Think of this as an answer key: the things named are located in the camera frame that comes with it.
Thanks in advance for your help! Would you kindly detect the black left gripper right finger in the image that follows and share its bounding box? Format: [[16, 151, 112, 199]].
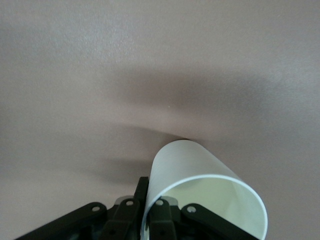
[[148, 196, 253, 240]]

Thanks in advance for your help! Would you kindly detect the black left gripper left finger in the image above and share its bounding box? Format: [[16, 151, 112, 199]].
[[14, 176, 151, 240]]

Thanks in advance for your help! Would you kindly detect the white plastic cup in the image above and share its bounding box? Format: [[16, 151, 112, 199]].
[[141, 139, 269, 240]]

